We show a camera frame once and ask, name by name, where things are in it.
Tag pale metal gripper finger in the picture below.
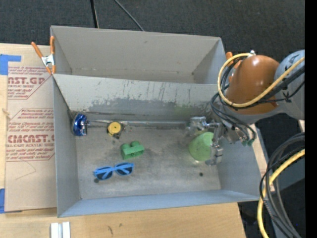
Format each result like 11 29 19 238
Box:
185 116 221 136
205 127 225 166

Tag light green plastic cup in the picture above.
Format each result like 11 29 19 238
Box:
187 131 215 162

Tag green toy building block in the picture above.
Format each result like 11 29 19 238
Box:
120 140 146 161

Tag grey metal bin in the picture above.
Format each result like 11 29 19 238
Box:
50 25 262 218

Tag yellow round tape measure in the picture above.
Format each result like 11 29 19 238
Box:
106 120 123 140

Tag blue sunglasses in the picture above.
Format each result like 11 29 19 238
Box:
93 162 135 181

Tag blue shiny crushed can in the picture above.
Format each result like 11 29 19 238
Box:
71 113 90 137

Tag brown cardboard board red print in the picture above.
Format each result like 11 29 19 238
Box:
0 43 58 214

